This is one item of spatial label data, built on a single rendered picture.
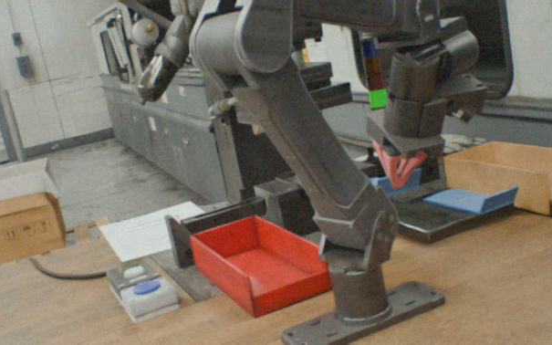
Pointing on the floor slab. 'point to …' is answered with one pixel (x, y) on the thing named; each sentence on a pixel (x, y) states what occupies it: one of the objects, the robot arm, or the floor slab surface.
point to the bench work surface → (498, 282)
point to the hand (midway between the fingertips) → (396, 182)
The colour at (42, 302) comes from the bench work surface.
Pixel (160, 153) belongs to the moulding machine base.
